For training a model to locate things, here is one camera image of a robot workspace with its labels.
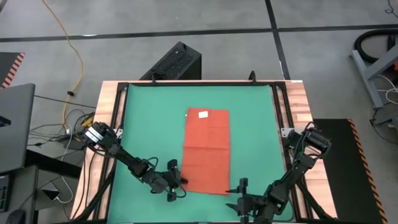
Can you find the grey metal stand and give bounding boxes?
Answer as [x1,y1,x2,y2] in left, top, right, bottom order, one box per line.
[350,43,398,110]

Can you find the thin black floor cable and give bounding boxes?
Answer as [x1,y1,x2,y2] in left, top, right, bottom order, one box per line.
[33,90,97,110]

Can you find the green table mat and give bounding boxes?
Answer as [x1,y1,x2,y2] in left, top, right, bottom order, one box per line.
[107,83,295,224]

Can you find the black orange-striped floor mat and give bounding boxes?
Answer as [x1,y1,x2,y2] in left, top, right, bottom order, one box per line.
[0,52,25,90]
[312,118,389,224]

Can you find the black desk beam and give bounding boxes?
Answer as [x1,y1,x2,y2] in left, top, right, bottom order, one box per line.
[24,149,83,180]

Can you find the black computer mouse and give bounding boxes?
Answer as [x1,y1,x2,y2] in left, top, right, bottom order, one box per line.
[6,208,26,224]

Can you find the yellow extension cable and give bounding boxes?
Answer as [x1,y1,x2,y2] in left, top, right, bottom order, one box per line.
[41,0,85,130]

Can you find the black metal table frame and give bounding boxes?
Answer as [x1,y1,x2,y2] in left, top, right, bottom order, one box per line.
[73,70,338,224]

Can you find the orange towel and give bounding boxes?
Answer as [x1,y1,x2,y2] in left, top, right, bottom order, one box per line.
[181,107,231,196]

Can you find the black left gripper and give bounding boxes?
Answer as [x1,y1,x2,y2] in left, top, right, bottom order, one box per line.
[146,159,189,203]

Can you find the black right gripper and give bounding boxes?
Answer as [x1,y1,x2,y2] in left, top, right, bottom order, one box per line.
[224,177,277,224]

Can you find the black hose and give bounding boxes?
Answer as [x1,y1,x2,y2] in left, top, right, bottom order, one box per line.
[354,29,398,65]

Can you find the black computer tower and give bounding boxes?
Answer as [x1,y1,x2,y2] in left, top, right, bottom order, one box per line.
[139,41,202,81]

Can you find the white floor cable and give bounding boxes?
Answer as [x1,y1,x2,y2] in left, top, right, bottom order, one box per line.
[376,74,398,106]

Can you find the grey desk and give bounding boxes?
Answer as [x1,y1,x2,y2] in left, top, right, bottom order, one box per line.
[0,164,40,224]

